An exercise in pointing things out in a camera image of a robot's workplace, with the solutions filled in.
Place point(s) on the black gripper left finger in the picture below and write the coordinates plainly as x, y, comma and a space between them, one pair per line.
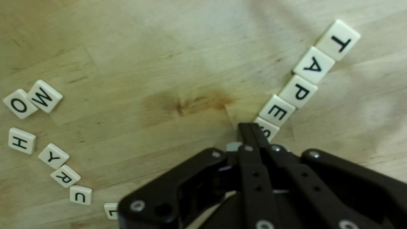
255, 178

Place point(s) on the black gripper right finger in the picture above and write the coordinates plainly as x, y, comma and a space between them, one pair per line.
339, 191

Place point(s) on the cream letter tile S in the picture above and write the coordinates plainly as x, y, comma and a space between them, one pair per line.
273, 127

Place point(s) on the cream letter tile E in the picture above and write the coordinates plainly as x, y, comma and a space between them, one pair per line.
276, 110

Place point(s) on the cream letter tile P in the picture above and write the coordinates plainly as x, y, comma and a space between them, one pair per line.
298, 92

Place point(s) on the cream letter tile A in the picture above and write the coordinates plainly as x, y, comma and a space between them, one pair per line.
313, 64

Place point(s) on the cream letter tile T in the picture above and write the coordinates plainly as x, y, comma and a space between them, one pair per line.
339, 40

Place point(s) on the cream letter tile U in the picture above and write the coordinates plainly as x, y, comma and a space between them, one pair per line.
81, 195

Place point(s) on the cream letter tile R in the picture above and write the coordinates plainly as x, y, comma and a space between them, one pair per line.
65, 176

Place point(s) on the cream letter tile Y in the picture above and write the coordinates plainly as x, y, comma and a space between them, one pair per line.
54, 155

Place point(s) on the cream letter tile W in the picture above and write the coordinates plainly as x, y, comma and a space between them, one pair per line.
45, 96

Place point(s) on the cream letter tile H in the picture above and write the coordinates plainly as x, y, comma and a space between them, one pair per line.
22, 140

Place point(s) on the cream letter tile O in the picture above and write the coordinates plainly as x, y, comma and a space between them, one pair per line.
19, 103

